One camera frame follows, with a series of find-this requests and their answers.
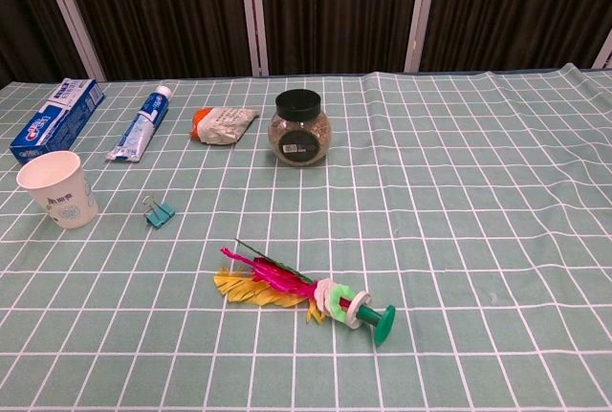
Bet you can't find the crumpled orange white packet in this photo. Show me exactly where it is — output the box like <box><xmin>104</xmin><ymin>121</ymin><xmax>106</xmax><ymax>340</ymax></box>
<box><xmin>189</xmin><ymin>106</ymin><xmax>261</xmax><ymax>146</ymax></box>

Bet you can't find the white paper cup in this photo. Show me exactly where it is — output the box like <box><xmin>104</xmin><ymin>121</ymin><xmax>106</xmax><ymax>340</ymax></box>
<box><xmin>16</xmin><ymin>150</ymin><xmax>99</xmax><ymax>230</ymax></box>

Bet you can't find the green checked tablecloth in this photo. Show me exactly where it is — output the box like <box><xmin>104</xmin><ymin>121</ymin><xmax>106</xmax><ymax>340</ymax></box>
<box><xmin>0</xmin><ymin>62</ymin><xmax>612</xmax><ymax>412</ymax></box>

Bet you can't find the white partition frame post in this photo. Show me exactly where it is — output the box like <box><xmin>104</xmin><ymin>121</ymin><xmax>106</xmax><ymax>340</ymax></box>
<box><xmin>237</xmin><ymin>0</ymin><xmax>270</xmax><ymax>77</ymax></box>
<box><xmin>36</xmin><ymin>0</ymin><xmax>107</xmax><ymax>82</ymax></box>
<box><xmin>404</xmin><ymin>0</ymin><xmax>442</xmax><ymax>74</ymax></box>
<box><xmin>591</xmin><ymin>32</ymin><xmax>612</xmax><ymax>71</ymax></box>

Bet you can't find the blue white toothpaste tube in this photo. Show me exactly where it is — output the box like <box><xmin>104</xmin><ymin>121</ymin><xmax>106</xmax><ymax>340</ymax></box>
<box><xmin>105</xmin><ymin>85</ymin><xmax>173</xmax><ymax>163</ymax></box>

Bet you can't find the colourful feather shuttlecock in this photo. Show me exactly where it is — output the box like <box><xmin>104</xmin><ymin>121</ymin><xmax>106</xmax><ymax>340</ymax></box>
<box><xmin>212</xmin><ymin>238</ymin><xmax>398</xmax><ymax>347</ymax></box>

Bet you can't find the round glass jar black lid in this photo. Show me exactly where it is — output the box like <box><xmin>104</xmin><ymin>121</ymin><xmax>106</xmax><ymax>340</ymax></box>
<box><xmin>267</xmin><ymin>89</ymin><xmax>333</xmax><ymax>167</ymax></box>

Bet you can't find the teal binder clip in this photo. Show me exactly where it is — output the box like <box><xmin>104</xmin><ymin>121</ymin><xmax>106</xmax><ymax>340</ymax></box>
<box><xmin>142</xmin><ymin>195</ymin><xmax>176</xmax><ymax>230</ymax></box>

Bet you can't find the dark partition panel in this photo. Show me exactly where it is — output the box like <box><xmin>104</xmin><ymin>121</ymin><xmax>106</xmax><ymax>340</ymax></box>
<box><xmin>0</xmin><ymin>0</ymin><xmax>93</xmax><ymax>89</ymax></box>
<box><xmin>55</xmin><ymin>0</ymin><xmax>253</xmax><ymax>82</ymax></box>
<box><xmin>419</xmin><ymin>0</ymin><xmax>612</xmax><ymax>73</ymax></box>
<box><xmin>257</xmin><ymin>0</ymin><xmax>425</xmax><ymax>76</ymax></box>

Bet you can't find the blue toothpaste box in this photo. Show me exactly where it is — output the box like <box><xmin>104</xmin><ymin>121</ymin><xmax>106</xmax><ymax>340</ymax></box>
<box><xmin>9</xmin><ymin>77</ymin><xmax>106</xmax><ymax>165</ymax></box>

